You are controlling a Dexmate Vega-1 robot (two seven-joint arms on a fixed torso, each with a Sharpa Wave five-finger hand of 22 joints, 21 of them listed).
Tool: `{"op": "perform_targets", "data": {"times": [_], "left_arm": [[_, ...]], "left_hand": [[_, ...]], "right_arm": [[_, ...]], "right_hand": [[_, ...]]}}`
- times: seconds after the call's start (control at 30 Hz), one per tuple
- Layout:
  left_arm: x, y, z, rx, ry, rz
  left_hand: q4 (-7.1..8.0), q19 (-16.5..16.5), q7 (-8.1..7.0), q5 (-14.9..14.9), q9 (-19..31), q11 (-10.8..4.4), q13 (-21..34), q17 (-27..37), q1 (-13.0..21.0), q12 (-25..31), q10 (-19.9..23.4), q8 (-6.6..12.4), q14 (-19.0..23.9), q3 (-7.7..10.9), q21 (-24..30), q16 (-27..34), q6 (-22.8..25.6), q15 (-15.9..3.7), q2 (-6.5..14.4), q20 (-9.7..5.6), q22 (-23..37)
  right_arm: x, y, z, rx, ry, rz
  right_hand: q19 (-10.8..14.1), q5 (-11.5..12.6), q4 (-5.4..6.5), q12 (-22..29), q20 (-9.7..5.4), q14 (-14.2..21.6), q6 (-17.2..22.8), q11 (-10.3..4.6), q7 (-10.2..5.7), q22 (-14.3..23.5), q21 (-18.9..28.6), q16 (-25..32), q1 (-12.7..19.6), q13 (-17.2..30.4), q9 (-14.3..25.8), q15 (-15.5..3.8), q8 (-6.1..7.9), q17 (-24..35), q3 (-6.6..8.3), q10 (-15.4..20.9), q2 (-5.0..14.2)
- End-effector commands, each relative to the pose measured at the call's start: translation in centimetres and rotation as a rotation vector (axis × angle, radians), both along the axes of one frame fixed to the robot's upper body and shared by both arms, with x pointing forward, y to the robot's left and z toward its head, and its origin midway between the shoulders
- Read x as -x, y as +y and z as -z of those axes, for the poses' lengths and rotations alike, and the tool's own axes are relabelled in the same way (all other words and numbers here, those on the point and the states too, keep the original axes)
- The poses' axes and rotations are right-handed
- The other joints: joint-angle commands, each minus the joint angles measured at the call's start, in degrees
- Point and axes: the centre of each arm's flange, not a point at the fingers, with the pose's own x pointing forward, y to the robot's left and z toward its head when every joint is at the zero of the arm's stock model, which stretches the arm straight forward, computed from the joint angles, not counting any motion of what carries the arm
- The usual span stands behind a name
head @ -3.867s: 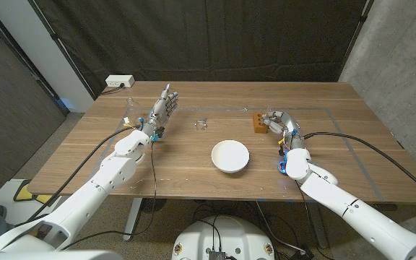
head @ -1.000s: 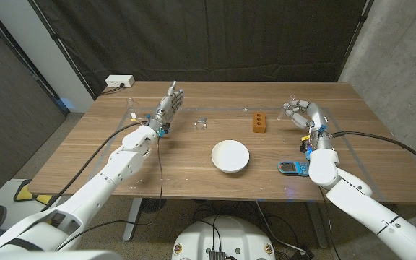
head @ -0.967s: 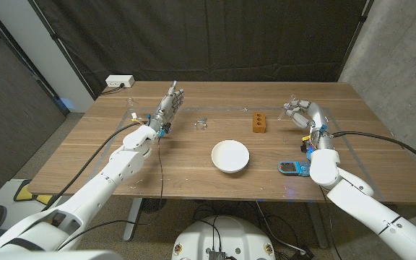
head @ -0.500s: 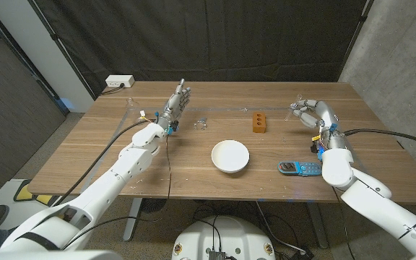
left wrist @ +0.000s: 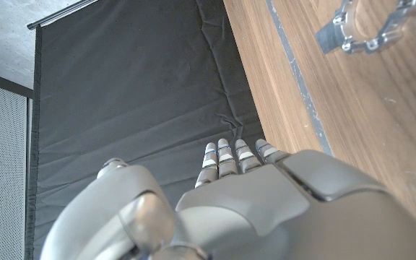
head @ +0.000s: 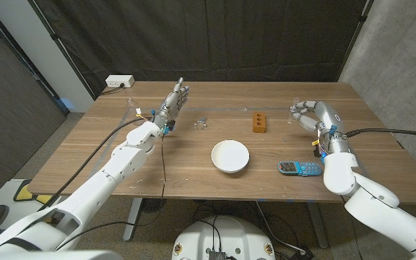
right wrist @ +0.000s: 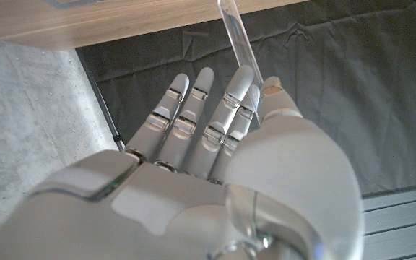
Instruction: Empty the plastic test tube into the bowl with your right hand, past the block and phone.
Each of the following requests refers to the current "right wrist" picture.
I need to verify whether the clear plastic test tube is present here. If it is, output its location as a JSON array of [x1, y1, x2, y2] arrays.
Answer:
[[217, 0, 265, 113]]

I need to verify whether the black backdrop curtain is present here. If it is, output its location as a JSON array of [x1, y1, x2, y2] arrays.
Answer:
[[76, 0, 416, 196]]

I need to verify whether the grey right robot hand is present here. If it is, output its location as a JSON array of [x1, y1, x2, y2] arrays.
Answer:
[[0, 64, 365, 260]]

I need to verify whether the black backdrop stand pole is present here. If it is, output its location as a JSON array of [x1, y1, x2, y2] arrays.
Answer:
[[81, 61, 126, 152]]

